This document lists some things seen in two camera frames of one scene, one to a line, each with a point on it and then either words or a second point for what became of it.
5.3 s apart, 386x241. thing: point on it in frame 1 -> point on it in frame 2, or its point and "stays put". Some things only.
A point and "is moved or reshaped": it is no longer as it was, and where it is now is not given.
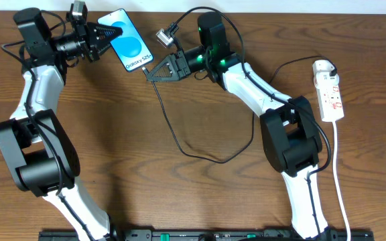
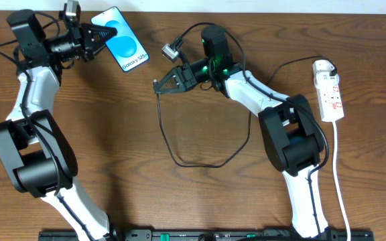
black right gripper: x=182 y=65 -> x=186 y=76
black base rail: x=207 y=235 stays put
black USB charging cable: x=145 y=69 -> x=334 y=73
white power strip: x=330 y=98 stays put
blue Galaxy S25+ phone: x=129 y=45 is moved or reshaped
